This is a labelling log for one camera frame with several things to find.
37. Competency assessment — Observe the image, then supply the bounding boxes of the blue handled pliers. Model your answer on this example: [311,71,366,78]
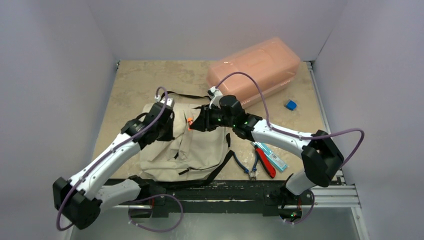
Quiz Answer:
[232,152,260,181]

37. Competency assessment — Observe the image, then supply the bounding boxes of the red handled cutter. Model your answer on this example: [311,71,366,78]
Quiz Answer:
[254,146,277,179]

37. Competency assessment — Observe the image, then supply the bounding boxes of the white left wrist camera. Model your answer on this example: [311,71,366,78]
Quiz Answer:
[154,95,175,108]

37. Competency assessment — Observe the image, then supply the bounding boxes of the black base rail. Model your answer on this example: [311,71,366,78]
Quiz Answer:
[121,176,314,219]

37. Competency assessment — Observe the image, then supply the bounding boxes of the aluminium frame rail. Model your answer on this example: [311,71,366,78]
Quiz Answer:
[305,61,361,208]

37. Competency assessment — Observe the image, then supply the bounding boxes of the teal pencil pack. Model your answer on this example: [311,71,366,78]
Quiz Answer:
[251,141,288,173]

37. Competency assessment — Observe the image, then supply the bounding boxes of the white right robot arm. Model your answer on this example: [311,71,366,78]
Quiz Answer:
[189,95,344,204]

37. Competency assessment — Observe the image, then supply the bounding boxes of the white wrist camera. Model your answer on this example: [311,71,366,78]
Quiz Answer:
[207,86,223,109]
[154,95,175,108]

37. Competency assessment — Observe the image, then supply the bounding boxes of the orange blue small item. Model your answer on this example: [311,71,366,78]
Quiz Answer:
[187,117,193,131]

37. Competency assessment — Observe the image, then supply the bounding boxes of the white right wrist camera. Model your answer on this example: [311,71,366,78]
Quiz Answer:
[207,86,223,109]

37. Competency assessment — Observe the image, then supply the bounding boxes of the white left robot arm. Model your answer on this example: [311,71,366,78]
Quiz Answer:
[52,98,174,231]

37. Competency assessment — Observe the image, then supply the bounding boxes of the beige canvas backpack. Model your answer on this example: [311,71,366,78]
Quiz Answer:
[139,103,234,185]

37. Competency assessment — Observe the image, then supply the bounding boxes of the translucent pink plastic box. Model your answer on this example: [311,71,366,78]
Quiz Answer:
[206,37,301,108]

